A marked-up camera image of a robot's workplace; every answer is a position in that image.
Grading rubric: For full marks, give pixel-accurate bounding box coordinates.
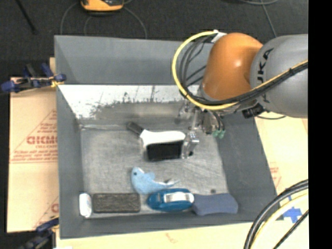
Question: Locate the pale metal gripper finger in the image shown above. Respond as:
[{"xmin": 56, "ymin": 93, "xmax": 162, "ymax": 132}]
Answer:
[
  {"xmin": 181, "ymin": 138, "xmax": 191, "ymax": 160},
  {"xmin": 188, "ymin": 131, "xmax": 201, "ymax": 157}
]

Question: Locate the grey metal bin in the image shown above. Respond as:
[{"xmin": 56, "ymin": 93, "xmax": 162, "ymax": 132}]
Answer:
[{"xmin": 53, "ymin": 35, "xmax": 279, "ymax": 239}]

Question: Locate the small white bottle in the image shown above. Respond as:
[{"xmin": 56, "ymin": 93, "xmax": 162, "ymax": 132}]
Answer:
[{"xmin": 78, "ymin": 192, "xmax": 92, "ymax": 218}]

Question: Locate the brown cardboard board, red print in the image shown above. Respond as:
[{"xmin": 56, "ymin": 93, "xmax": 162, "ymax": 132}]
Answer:
[{"xmin": 6, "ymin": 76, "xmax": 61, "ymax": 233}]

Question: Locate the blue tape dispenser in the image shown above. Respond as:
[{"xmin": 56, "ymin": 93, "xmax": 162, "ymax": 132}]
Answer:
[{"xmin": 146, "ymin": 188, "xmax": 195, "ymax": 213}]

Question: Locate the dark blue sponge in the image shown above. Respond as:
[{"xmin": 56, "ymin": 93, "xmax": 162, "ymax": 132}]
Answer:
[{"xmin": 191, "ymin": 193, "xmax": 239, "ymax": 216}]

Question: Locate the light blue toy whale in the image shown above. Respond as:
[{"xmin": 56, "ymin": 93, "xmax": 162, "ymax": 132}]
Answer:
[{"xmin": 130, "ymin": 166, "xmax": 181, "ymax": 195}]

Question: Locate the black cylinder on white bracket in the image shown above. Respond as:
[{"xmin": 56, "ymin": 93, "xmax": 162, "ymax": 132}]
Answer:
[{"xmin": 242, "ymin": 104, "xmax": 266, "ymax": 119}]

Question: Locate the dark grey flat block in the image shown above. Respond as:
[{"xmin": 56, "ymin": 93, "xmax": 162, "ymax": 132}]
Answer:
[{"xmin": 91, "ymin": 192, "xmax": 142, "ymax": 214}]

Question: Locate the white and black brush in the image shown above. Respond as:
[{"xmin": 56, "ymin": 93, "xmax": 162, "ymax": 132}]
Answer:
[{"xmin": 126, "ymin": 121, "xmax": 187, "ymax": 162}]

